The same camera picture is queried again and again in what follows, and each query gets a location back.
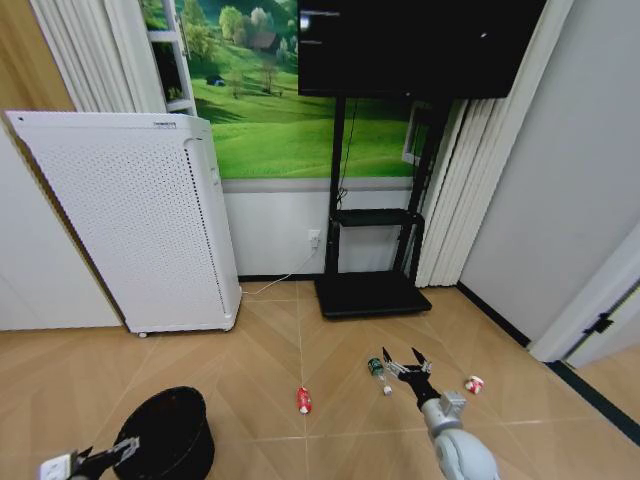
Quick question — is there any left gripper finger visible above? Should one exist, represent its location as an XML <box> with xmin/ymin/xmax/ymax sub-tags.
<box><xmin>111</xmin><ymin>435</ymin><xmax>142</xmax><ymax>462</ymax></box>

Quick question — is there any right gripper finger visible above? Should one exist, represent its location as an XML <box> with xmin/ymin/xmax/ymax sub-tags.
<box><xmin>410</xmin><ymin>346</ymin><xmax>433</xmax><ymax>375</ymax></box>
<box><xmin>381</xmin><ymin>345</ymin><xmax>410</xmax><ymax>382</ymax></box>

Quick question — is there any black round trash bin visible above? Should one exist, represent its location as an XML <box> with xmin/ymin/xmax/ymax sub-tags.
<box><xmin>111</xmin><ymin>385</ymin><xmax>218</xmax><ymax>480</ymax></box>

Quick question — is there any black television floor stand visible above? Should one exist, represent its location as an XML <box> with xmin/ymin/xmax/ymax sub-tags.
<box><xmin>313</xmin><ymin>96</ymin><xmax>434</xmax><ymax>321</ymax></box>

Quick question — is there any green plastic bottle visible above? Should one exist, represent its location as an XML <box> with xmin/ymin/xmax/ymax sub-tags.
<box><xmin>367</xmin><ymin>356</ymin><xmax>393</xmax><ymax>397</ymax></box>

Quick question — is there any white pleated curtain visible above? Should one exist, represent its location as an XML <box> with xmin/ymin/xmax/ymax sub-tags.
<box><xmin>28</xmin><ymin>0</ymin><xmax>152</xmax><ymax>114</ymax></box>
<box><xmin>414</xmin><ymin>96</ymin><xmax>512</xmax><ymax>290</ymax></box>

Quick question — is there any black door hinge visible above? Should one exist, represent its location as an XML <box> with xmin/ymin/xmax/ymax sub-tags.
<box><xmin>584</xmin><ymin>311</ymin><xmax>616</xmax><ymax>336</ymax></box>

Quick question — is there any white perforated air purifier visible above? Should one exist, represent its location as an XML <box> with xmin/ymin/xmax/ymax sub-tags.
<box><xmin>1</xmin><ymin>110</ymin><xmax>244</xmax><ymax>336</ymax></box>

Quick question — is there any black television screen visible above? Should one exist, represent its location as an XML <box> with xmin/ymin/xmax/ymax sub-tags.
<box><xmin>297</xmin><ymin>0</ymin><xmax>549</xmax><ymax>99</ymax></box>

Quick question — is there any white power cable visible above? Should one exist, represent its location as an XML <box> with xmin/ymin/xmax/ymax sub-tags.
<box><xmin>240</xmin><ymin>246</ymin><xmax>317</xmax><ymax>297</ymax></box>

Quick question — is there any white door frame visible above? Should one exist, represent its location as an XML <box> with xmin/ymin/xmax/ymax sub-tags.
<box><xmin>528</xmin><ymin>227</ymin><xmax>640</xmax><ymax>364</ymax></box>

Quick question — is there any black hanging cable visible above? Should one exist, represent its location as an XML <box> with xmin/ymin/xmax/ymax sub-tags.
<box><xmin>335</xmin><ymin>97</ymin><xmax>359</xmax><ymax>212</ymax></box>

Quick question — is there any green landscape wall mural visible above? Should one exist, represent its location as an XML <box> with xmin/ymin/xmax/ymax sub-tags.
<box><xmin>138</xmin><ymin>0</ymin><xmax>432</xmax><ymax>180</ymax></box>

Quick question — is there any white window frame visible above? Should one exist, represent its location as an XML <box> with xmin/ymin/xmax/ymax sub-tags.
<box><xmin>146</xmin><ymin>0</ymin><xmax>197</xmax><ymax>115</ymax></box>

